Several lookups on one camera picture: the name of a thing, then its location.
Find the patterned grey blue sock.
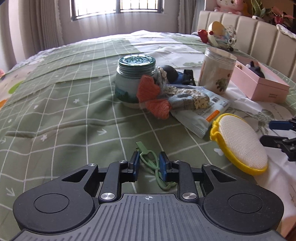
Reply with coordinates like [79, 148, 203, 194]
[154, 66, 210, 110]

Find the dark framed window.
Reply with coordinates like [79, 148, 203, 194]
[70, 0, 164, 21]

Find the red leafed potted plant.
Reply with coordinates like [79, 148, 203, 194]
[268, 6, 295, 29]

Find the yellow round brush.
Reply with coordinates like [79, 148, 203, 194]
[210, 113, 268, 176]

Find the pink bunny plush doll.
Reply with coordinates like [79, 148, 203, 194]
[214, 0, 245, 15]

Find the beige padded headboard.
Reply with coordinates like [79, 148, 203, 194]
[197, 11, 295, 81]

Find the beige curtain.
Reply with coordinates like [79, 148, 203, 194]
[9, 1, 64, 62]
[178, 0, 205, 34]

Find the cream lidded floral canister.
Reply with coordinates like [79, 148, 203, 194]
[198, 47, 237, 95]

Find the green hair tie clip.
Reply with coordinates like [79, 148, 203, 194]
[136, 142, 177, 191]

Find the green lidded glass jar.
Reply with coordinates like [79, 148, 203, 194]
[115, 54, 157, 108]

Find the beige left curtain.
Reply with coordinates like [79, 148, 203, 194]
[9, 1, 64, 62]

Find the clear ball toy with eyes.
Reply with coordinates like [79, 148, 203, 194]
[207, 21, 237, 52]

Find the snake plant in white pot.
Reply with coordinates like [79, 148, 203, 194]
[250, 0, 266, 21]

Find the green grid bed sheet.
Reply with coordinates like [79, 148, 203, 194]
[0, 29, 296, 241]

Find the black plush in box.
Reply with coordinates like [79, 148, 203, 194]
[246, 61, 265, 78]

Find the pink cardboard box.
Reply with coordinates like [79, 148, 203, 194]
[231, 56, 290, 103]

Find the beige right curtain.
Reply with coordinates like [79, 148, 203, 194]
[178, 0, 205, 34]

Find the red small plush toy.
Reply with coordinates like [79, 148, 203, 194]
[197, 29, 209, 44]

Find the blue black plush toy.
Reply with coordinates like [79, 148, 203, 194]
[159, 65, 196, 86]

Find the clear plastic snack packet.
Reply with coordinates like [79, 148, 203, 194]
[171, 86, 230, 138]

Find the white crumpled cloth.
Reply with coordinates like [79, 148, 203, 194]
[276, 24, 296, 40]

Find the orange knitted cloth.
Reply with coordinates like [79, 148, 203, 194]
[137, 75, 171, 120]

